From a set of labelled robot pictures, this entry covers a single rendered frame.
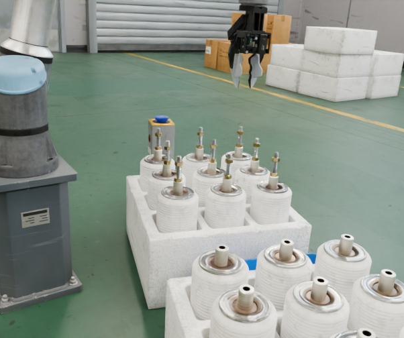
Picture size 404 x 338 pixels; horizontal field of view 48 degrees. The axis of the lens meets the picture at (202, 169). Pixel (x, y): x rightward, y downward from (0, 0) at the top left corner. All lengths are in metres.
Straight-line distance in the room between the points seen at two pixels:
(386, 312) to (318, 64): 3.20
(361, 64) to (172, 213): 3.06
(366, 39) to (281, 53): 0.73
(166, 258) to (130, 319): 0.16
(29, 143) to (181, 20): 5.80
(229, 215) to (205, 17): 5.99
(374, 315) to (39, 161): 0.70
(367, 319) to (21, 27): 0.90
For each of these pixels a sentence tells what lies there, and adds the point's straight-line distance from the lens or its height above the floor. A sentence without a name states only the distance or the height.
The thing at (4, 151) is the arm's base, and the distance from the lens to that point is 1.02.
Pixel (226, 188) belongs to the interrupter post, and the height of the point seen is 0.26.
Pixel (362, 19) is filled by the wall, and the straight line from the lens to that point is 7.36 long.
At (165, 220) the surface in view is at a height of 0.20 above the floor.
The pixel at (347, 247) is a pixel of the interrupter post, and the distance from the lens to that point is 0.86.
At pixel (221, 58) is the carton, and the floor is 0.13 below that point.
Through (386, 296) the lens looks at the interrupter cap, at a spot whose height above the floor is 0.25.
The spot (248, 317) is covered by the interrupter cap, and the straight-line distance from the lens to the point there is 0.67.
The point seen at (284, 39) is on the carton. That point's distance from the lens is 5.23.
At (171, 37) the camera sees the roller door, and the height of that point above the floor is 0.20.
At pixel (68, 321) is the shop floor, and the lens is 1.07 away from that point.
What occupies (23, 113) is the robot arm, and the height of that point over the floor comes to 0.43.
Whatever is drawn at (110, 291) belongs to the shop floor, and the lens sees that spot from 1.15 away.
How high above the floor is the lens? 0.66
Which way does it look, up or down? 20 degrees down
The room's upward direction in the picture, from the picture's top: 3 degrees clockwise
